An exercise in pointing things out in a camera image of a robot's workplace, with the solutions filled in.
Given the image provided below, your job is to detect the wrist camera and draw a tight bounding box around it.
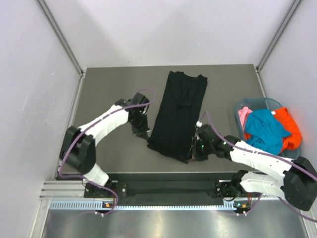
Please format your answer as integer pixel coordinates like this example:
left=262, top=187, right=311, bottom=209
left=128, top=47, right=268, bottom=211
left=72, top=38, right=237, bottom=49
left=196, top=121, right=218, bottom=140
left=132, top=93, right=150, bottom=108

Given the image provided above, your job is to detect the teal laundry basket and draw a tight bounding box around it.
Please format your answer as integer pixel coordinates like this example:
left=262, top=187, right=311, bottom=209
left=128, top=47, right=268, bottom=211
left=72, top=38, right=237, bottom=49
left=234, top=98, right=302, bottom=159

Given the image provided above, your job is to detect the orange t shirt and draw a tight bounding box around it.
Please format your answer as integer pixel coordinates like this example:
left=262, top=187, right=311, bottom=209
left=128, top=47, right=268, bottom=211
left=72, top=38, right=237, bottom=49
left=274, top=107, right=302, bottom=152

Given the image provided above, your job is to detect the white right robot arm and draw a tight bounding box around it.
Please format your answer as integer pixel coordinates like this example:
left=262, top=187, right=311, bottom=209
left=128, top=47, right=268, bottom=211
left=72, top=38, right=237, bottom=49
left=193, top=134, right=317, bottom=211

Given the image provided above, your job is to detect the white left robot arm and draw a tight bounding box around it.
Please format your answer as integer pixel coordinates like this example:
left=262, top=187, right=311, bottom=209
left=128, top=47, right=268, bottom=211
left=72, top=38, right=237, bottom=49
left=59, top=93, right=150, bottom=197

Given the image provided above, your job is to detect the blue t shirt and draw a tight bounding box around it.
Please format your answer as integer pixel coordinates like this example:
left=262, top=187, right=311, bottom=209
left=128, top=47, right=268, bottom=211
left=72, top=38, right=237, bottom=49
left=245, top=109, right=290, bottom=155

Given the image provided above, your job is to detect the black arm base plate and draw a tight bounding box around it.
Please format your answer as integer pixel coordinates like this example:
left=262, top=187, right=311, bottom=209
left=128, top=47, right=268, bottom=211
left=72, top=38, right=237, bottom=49
left=83, top=173, right=261, bottom=206

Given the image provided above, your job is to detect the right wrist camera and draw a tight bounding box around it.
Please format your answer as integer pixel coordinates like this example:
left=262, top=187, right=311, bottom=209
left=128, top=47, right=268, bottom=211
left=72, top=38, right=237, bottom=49
left=196, top=121, right=218, bottom=140

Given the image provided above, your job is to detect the black t shirt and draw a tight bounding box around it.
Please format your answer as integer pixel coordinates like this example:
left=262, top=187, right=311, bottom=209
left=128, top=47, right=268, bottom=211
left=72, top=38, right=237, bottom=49
left=147, top=71, right=208, bottom=163

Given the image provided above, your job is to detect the aluminium frame rail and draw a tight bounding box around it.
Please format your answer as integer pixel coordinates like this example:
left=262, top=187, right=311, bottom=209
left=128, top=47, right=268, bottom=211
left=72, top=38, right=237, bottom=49
left=39, top=179, right=312, bottom=200

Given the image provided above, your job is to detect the pink t shirt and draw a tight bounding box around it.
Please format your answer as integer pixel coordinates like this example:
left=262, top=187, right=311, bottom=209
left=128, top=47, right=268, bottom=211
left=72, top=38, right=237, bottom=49
left=238, top=107, right=253, bottom=131

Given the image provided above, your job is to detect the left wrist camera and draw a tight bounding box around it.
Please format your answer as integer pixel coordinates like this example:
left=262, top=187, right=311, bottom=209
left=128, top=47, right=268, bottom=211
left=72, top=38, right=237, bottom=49
left=132, top=93, right=150, bottom=108

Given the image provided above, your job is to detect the slotted grey cable duct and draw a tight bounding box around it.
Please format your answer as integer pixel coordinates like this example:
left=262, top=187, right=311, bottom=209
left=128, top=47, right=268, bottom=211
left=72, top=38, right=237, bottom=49
left=49, top=199, right=251, bottom=211

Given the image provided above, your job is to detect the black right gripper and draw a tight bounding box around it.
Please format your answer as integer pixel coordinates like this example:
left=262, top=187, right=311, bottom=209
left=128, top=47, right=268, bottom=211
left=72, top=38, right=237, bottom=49
left=187, top=136, right=214, bottom=161

